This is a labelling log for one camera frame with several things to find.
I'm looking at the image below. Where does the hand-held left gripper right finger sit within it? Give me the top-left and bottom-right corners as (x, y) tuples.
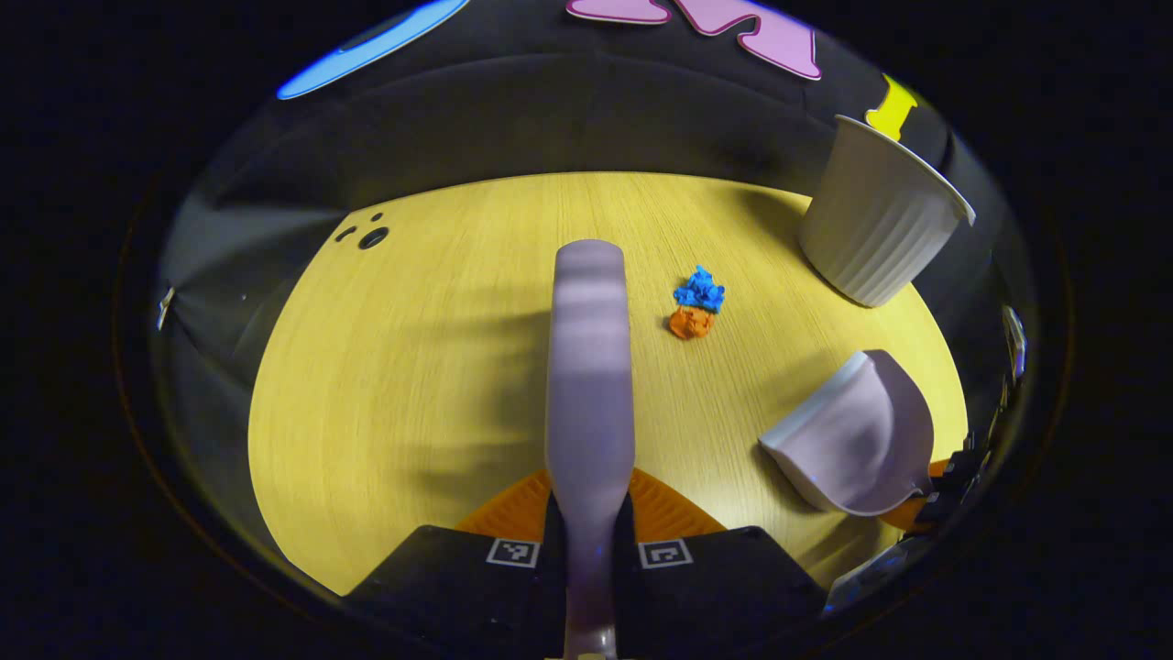
(612, 467), (830, 656)

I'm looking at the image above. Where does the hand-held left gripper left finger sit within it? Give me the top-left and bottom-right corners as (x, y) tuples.
(344, 467), (569, 656)

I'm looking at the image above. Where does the pink dustpan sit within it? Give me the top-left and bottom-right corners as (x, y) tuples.
(759, 349), (936, 517)

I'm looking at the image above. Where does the small pink broom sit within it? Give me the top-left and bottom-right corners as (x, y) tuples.
(544, 239), (637, 660)

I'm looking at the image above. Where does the orange paper trash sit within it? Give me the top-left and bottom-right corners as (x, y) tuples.
(667, 305), (716, 341)

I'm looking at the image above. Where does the white ribbed garbage bin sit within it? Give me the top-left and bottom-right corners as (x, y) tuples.
(797, 115), (977, 308)

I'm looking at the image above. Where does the blue paper trash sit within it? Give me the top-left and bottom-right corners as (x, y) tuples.
(674, 265), (727, 314)

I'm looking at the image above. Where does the yellow wooden desktop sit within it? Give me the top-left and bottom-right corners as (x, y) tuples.
(247, 171), (970, 597)

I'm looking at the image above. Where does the black backdrop cloth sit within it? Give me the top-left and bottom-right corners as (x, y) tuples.
(151, 0), (1041, 569)

